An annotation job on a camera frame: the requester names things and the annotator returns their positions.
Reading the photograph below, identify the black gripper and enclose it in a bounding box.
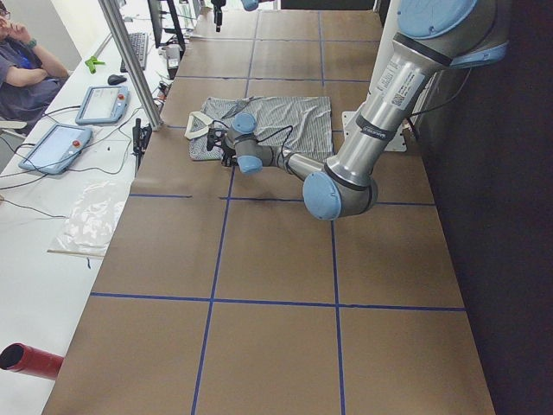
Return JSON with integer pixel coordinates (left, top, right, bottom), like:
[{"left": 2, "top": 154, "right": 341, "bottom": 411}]
[
  {"left": 211, "top": 0, "right": 226, "bottom": 32},
  {"left": 220, "top": 143, "right": 237, "bottom": 163}
]

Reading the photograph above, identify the navy white striped polo shirt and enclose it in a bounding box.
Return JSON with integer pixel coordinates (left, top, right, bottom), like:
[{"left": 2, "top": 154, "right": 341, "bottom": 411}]
[{"left": 185, "top": 96, "right": 334, "bottom": 161}]

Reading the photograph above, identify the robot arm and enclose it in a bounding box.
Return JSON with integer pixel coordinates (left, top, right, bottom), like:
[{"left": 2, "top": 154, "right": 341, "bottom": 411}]
[
  {"left": 211, "top": 0, "right": 270, "bottom": 32},
  {"left": 207, "top": 1, "right": 512, "bottom": 220}
]

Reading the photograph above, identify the black monitor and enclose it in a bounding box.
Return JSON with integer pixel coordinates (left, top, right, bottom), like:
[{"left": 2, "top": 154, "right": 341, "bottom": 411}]
[{"left": 148, "top": 0, "right": 186, "bottom": 52}]

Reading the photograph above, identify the black keyboard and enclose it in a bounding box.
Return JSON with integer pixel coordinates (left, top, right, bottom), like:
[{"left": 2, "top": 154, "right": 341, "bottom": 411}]
[{"left": 129, "top": 32, "right": 149, "bottom": 70}]

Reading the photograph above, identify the black computer mouse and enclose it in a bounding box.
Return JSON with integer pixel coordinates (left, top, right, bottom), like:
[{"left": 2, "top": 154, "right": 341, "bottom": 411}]
[{"left": 107, "top": 74, "right": 127, "bottom": 86}]

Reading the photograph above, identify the green plastic clip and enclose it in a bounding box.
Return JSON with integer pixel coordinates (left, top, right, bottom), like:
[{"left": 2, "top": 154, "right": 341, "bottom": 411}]
[{"left": 85, "top": 55, "right": 105, "bottom": 74}]

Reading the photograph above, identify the far blue teach pendant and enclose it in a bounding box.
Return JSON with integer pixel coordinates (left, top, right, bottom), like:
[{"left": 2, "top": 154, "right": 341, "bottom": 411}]
[{"left": 75, "top": 85, "right": 129, "bottom": 125}]

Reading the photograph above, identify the blue teach pendant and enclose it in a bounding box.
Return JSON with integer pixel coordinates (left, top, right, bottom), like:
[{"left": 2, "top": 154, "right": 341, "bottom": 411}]
[
  {"left": 18, "top": 124, "right": 92, "bottom": 175},
  {"left": 75, "top": 85, "right": 129, "bottom": 125}
]

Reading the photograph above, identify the clear plastic bag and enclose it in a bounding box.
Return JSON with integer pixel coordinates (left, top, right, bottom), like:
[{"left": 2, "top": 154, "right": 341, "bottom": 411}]
[{"left": 48, "top": 180, "right": 130, "bottom": 258}]

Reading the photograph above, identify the near blue teach pendant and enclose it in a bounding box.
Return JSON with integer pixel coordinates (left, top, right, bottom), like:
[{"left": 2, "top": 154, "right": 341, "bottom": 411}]
[{"left": 18, "top": 124, "right": 92, "bottom": 175}]

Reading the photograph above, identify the seated person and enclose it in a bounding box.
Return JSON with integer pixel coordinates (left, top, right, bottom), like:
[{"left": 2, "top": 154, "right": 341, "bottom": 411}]
[{"left": 1, "top": 5, "right": 69, "bottom": 135}]

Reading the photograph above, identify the red tube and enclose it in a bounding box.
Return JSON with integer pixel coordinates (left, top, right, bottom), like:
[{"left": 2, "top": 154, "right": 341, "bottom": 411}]
[{"left": 1, "top": 343, "right": 64, "bottom": 380}]

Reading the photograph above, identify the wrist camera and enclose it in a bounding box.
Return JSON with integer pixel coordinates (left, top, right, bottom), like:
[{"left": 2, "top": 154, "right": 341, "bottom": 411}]
[{"left": 207, "top": 127, "right": 227, "bottom": 151}]

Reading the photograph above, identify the black cable bundle device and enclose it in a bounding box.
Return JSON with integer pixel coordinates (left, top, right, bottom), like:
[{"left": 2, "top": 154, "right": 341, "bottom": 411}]
[{"left": 132, "top": 118, "right": 152, "bottom": 175}]

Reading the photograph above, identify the aluminium frame post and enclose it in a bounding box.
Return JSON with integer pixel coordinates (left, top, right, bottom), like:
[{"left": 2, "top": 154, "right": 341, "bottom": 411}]
[{"left": 99, "top": 0, "right": 163, "bottom": 131}]

